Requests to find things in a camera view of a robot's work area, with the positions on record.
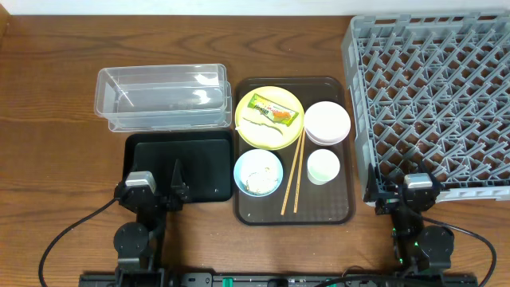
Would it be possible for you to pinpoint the white cup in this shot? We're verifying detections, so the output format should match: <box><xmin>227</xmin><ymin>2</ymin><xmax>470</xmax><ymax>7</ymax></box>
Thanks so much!
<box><xmin>307</xmin><ymin>149</ymin><xmax>340</xmax><ymax>185</ymax></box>

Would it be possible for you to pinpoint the pink white bowl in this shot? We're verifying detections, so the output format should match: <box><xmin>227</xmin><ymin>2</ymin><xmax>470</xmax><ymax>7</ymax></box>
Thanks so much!
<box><xmin>304</xmin><ymin>101</ymin><xmax>351</xmax><ymax>146</ymax></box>

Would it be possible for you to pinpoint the light blue bowl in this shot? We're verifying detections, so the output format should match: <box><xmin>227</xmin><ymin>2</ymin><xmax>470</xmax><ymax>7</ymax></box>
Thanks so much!
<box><xmin>233</xmin><ymin>149</ymin><xmax>284</xmax><ymax>198</ymax></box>

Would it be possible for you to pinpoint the pile of rice grains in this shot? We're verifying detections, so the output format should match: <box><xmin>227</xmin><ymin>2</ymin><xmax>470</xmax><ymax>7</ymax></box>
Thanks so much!
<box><xmin>245</xmin><ymin>167</ymin><xmax>278</xmax><ymax>196</ymax></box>

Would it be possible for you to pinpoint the yellow round plate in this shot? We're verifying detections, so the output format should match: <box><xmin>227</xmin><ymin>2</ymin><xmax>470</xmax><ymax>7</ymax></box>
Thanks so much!
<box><xmin>234</xmin><ymin>86</ymin><xmax>304</xmax><ymax>150</ymax></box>

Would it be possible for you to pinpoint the green snack wrapper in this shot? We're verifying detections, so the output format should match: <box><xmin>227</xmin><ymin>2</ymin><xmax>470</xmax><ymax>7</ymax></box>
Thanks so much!
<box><xmin>248</xmin><ymin>93</ymin><xmax>299</xmax><ymax>126</ymax></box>

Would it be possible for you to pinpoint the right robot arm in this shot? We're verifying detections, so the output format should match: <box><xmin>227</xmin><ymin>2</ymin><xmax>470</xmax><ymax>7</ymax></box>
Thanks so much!
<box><xmin>363</xmin><ymin>163</ymin><xmax>454</xmax><ymax>277</ymax></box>

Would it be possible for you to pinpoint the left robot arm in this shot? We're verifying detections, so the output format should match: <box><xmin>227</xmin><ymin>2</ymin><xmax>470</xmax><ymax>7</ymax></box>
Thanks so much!
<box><xmin>113</xmin><ymin>160</ymin><xmax>190</xmax><ymax>287</ymax></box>

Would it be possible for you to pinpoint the grey dishwasher rack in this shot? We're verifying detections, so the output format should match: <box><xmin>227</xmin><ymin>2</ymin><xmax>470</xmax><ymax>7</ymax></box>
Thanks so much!
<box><xmin>341</xmin><ymin>11</ymin><xmax>509</xmax><ymax>202</ymax></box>

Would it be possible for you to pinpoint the black plastic tray bin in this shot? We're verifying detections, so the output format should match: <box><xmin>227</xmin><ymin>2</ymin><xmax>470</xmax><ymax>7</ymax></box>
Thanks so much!
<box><xmin>123</xmin><ymin>130</ymin><xmax>233</xmax><ymax>203</ymax></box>

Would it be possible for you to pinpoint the right wooden chopstick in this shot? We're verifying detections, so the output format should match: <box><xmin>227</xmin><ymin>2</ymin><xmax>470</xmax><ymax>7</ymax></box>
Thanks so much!
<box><xmin>293</xmin><ymin>129</ymin><xmax>306</xmax><ymax>214</ymax></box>

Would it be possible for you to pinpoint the dark brown serving tray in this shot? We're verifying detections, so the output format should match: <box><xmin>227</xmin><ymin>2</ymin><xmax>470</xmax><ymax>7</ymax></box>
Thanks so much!
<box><xmin>233</xmin><ymin>77</ymin><xmax>355</xmax><ymax>226</ymax></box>

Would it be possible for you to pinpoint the clear plastic bin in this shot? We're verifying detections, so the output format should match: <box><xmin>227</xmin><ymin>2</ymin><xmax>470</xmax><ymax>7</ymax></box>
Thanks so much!
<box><xmin>94</xmin><ymin>64</ymin><xmax>232</xmax><ymax>132</ymax></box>

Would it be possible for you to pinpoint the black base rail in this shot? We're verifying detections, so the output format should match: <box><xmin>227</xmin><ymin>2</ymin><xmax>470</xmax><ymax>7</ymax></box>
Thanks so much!
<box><xmin>78</xmin><ymin>273</ymin><xmax>477</xmax><ymax>287</ymax></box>

